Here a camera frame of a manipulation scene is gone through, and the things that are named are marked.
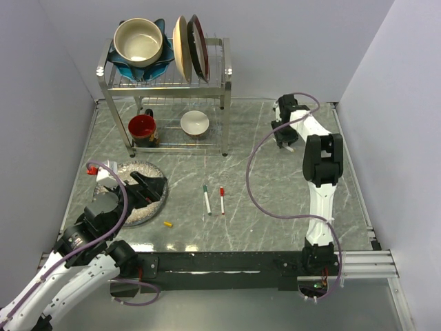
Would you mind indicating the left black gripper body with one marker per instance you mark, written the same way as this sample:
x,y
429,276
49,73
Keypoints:
x,y
136,198

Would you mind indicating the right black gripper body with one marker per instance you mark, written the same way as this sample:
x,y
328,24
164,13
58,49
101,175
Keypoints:
x,y
285,134

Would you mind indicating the white pen green tip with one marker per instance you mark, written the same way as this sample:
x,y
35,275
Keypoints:
x,y
207,203

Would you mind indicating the white pen red tip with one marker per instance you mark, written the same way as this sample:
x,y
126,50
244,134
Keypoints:
x,y
222,204

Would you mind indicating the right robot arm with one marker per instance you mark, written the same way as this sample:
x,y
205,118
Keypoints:
x,y
322,168

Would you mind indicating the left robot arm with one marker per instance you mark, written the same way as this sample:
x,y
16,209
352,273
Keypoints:
x,y
85,256

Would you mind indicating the speckled grey plate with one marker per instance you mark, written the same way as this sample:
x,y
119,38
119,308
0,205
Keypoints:
x,y
148,207

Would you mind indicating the red and black mug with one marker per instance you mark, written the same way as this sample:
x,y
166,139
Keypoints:
x,y
143,130

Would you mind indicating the metal dish rack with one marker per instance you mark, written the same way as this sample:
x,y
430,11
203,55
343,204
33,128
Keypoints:
x,y
170,97

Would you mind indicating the small white bowl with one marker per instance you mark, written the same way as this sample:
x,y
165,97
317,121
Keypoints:
x,y
194,123

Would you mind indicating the blue scalloped dish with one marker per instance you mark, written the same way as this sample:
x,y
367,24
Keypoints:
x,y
147,73

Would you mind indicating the black red-rimmed plate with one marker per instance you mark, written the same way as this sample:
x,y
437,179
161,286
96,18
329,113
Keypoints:
x,y
198,48

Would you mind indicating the cream plate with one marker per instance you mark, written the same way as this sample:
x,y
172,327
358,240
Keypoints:
x,y
181,49

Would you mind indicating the beige ceramic bowl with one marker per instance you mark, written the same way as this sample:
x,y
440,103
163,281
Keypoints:
x,y
139,41

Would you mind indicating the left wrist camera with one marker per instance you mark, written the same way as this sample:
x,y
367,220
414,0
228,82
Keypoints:
x,y
103,177

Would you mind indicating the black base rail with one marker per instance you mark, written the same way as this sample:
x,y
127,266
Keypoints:
x,y
172,271

